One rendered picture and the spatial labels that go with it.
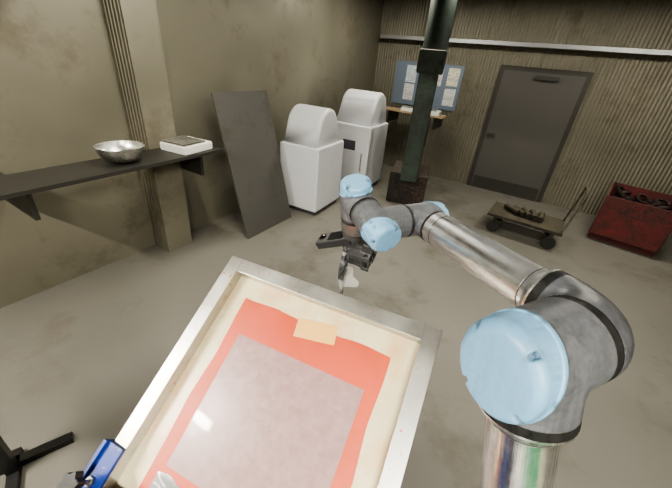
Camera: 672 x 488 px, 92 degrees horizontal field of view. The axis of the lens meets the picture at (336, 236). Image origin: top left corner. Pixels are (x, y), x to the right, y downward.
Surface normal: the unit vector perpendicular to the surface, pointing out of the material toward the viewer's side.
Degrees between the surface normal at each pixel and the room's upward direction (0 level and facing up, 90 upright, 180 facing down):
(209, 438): 32
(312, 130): 80
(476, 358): 83
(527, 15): 90
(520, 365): 85
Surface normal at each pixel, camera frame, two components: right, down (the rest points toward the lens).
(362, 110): -0.43, 0.09
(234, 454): -0.15, -0.52
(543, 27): -0.53, 0.37
